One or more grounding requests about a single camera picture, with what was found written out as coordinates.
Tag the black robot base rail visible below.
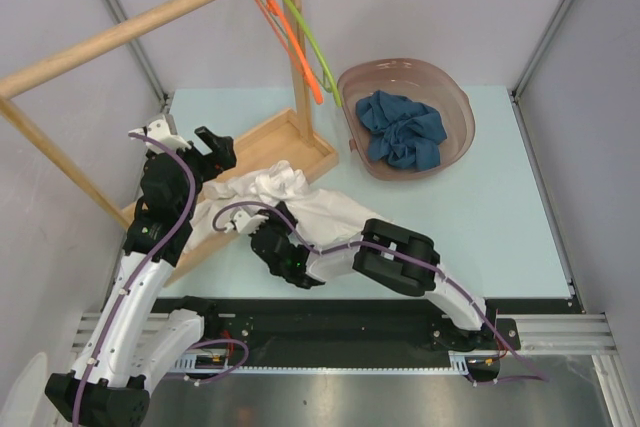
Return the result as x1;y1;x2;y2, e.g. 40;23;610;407
149;296;521;373

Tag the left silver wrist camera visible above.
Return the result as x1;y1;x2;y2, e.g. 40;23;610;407
130;114;192;151

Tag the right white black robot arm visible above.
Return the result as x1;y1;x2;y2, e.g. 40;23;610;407
249;204;506;352

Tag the pink translucent plastic basin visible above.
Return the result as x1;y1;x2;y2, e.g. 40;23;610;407
337;58;475;181

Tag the blue t shirt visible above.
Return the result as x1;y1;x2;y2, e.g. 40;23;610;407
355;90;448;171

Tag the green clothes hanger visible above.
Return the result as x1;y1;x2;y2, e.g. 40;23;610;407
281;0;342;107

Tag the orange clothes hanger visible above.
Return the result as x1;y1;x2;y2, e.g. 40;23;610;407
254;0;324;104

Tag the wooden clothes rack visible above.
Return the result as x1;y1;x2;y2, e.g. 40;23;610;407
0;0;341;290

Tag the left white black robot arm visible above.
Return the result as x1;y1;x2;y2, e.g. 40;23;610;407
45;118;236;426

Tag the white printed t shirt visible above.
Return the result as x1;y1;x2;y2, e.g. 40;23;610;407
185;160;382;253

